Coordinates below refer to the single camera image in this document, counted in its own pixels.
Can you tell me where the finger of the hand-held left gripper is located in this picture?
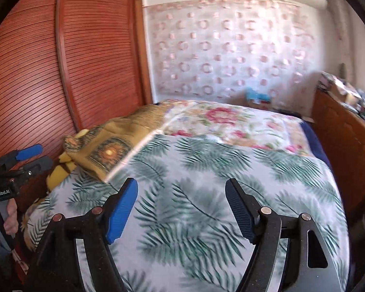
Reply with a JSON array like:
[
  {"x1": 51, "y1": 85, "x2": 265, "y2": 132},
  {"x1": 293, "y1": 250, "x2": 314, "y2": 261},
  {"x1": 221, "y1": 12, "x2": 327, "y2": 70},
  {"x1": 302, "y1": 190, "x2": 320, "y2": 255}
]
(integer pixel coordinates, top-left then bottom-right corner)
[
  {"x1": 17, "y1": 156, "x2": 54, "y2": 175},
  {"x1": 1, "y1": 144, "x2": 44, "y2": 163}
]

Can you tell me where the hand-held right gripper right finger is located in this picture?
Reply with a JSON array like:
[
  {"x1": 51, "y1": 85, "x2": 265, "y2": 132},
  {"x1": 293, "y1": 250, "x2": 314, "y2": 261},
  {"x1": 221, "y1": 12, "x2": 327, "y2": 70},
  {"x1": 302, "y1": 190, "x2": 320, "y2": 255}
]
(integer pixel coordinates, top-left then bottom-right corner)
[{"x1": 225, "y1": 178, "x2": 343, "y2": 292}]

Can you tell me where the floral quilt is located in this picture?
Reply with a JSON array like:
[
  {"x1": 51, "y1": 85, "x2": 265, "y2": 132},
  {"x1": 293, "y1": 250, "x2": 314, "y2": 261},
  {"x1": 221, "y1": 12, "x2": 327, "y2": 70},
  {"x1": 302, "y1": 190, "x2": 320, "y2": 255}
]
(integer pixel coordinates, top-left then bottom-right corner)
[{"x1": 154, "y1": 99, "x2": 312, "y2": 157}]

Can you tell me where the blue box behind bed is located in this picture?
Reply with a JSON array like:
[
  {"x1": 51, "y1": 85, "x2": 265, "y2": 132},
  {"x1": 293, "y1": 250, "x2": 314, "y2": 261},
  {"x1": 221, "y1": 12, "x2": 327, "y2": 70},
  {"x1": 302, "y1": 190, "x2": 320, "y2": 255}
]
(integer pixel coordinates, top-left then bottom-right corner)
[{"x1": 245, "y1": 88, "x2": 271, "y2": 104}]

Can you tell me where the open cardboard box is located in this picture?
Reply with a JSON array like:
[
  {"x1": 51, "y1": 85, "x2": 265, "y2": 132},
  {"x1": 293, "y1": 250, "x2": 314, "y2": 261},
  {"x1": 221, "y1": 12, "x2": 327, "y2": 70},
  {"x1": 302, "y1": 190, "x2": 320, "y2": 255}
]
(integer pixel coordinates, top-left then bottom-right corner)
[{"x1": 330, "y1": 81, "x2": 358, "y2": 104}]

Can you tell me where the mustard patterned shirt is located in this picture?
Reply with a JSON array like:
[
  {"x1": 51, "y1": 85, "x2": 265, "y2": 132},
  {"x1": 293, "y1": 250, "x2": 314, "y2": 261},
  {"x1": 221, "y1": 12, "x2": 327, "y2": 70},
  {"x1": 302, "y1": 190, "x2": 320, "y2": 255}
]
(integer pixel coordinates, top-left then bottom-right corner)
[{"x1": 62, "y1": 102, "x2": 172, "y2": 183}]

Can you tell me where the navy blue bed cover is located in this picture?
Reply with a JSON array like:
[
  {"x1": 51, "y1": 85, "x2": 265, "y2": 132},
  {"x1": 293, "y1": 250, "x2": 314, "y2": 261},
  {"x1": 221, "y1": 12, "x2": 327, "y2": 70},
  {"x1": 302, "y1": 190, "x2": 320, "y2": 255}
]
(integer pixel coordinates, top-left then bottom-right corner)
[{"x1": 301, "y1": 119, "x2": 333, "y2": 171}]

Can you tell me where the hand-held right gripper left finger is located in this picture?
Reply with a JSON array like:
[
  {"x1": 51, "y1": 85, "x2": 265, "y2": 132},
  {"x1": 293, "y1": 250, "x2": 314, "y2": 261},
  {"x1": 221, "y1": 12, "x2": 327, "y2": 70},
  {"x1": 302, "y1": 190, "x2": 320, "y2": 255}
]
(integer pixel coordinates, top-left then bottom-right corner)
[{"x1": 24, "y1": 177, "x2": 139, "y2": 292}]

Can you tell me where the long wooden cabinet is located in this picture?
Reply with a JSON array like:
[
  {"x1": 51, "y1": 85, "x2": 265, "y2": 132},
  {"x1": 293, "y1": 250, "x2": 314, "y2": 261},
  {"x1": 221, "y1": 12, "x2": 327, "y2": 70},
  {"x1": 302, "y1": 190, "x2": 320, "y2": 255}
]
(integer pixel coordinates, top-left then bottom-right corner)
[{"x1": 310, "y1": 88, "x2": 365, "y2": 219}]

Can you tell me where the sheer circle-patterned curtain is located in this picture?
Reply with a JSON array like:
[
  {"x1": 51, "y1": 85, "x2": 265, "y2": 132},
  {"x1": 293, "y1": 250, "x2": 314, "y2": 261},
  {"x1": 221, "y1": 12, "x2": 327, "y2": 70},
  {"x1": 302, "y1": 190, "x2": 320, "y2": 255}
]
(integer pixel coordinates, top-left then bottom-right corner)
[{"x1": 143, "y1": 0, "x2": 315, "y2": 99}]

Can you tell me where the wooden louvered wardrobe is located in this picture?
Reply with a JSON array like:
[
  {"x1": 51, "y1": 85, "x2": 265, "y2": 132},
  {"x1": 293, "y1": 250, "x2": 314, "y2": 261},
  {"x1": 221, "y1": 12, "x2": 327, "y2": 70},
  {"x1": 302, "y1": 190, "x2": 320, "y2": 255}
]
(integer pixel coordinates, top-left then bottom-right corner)
[{"x1": 0, "y1": 0, "x2": 154, "y2": 195}]

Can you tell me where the palm leaf bedsheet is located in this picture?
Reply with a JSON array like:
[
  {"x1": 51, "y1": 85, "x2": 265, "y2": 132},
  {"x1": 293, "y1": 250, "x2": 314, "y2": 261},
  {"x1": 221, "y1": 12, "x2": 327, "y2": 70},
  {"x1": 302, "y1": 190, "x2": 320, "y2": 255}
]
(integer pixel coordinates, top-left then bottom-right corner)
[{"x1": 27, "y1": 134, "x2": 350, "y2": 292}]

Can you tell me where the yellow plush toy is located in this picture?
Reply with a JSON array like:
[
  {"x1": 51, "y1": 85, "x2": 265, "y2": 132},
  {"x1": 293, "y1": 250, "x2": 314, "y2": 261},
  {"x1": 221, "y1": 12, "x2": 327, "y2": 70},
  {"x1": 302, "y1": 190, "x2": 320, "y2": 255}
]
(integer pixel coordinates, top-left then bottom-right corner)
[{"x1": 47, "y1": 129, "x2": 90, "y2": 191}]

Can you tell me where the person's left hand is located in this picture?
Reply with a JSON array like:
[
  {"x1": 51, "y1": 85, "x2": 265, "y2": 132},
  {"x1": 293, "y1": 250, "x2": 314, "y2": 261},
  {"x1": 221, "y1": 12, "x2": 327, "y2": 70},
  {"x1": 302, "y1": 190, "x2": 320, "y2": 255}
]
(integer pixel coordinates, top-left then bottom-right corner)
[{"x1": 0, "y1": 200, "x2": 19, "y2": 241}]

